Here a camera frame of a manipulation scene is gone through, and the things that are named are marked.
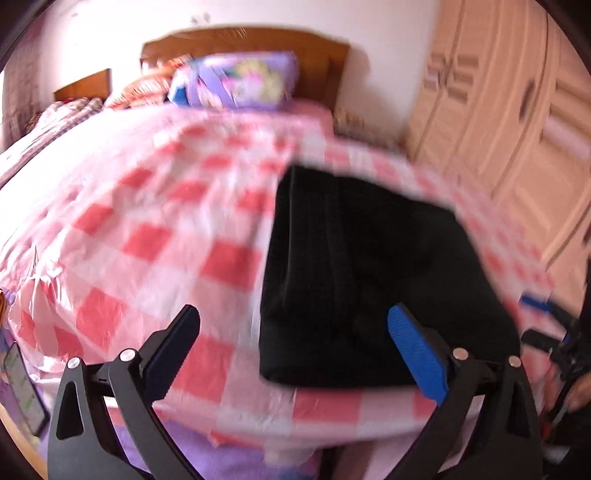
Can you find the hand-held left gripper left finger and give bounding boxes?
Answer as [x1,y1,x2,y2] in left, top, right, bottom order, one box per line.
[46,304,204,480]

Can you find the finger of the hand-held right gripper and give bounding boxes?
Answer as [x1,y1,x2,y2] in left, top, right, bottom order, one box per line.
[522,329,570,357]
[519,295,573,326]

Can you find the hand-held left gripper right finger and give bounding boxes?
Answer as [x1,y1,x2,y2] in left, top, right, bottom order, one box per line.
[387,303,541,480]

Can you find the black pants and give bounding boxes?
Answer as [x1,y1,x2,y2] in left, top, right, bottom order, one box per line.
[259,164,522,388]

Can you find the person's right hand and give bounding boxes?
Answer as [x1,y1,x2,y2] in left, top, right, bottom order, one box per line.
[567,372,591,413]

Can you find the purple bed sheet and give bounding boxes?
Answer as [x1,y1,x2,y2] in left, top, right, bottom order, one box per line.
[0,369,324,480]

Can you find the pink checkered bed sheet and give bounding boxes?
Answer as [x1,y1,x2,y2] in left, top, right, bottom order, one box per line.
[0,99,568,450]

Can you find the smartphone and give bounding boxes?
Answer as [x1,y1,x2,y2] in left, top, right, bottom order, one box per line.
[4,342,51,437]

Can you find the light wooden wardrobe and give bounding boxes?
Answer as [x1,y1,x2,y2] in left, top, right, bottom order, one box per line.
[406,0,591,315]

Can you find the nightstand with small items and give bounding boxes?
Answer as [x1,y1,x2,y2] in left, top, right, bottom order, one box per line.
[335,108,402,148]

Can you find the patterned quilt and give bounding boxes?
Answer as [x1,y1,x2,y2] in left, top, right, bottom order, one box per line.
[25,98,106,134]

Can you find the orange patterned pillow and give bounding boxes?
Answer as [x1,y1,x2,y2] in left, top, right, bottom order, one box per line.
[105,58,190,110]

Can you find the small wooden headboard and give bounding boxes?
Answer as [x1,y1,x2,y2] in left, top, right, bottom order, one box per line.
[53,68,112,102]

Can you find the purple cartoon pillow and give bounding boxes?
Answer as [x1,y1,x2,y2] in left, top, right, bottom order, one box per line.
[167,51,298,112]

